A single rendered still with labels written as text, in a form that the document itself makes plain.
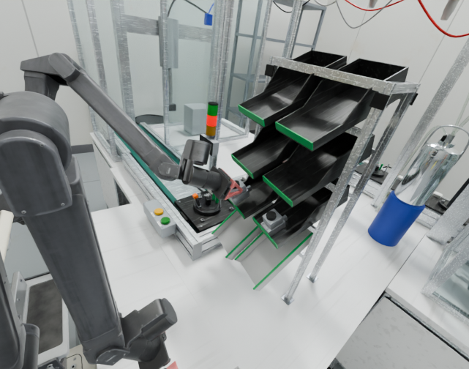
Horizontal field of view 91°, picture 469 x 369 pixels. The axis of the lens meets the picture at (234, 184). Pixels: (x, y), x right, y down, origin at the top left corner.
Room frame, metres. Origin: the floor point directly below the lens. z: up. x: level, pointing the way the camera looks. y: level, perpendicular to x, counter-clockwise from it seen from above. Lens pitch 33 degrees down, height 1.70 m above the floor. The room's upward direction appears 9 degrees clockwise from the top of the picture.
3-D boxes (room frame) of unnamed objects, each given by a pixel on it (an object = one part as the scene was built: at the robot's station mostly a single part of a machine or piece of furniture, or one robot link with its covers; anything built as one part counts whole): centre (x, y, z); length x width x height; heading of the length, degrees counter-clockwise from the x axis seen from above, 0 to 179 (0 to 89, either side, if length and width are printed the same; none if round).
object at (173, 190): (1.12, 0.30, 0.91); 0.84 x 0.28 x 0.10; 44
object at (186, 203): (0.89, 0.11, 0.96); 0.24 x 0.24 x 0.02; 44
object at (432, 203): (1.27, -1.38, 1.01); 0.24 x 0.24 x 0.13; 44
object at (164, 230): (0.80, 0.33, 0.93); 0.21 x 0.07 x 0.06; 44
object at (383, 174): (1.62, -1.04, 1.01); 0.24 x 0.24 x 0.13; 44
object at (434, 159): (1.01, -0.88, 1.32); 0.14 x 0.14 x 0.38
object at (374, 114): (0.71, -0.23, 1.26); 0.36 x 0.21 x 0.80; 44
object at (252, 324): (1.20, -0.21, 0.85); 1.50 x 1.41 x 0.03; 44
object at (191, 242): (0.98, 0.41, 0.91); 0.89 x 0.06 x 0.11; 44
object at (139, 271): (0.65, 0.17, 0.84); 0.90 x 0.70 x 0.03; 37
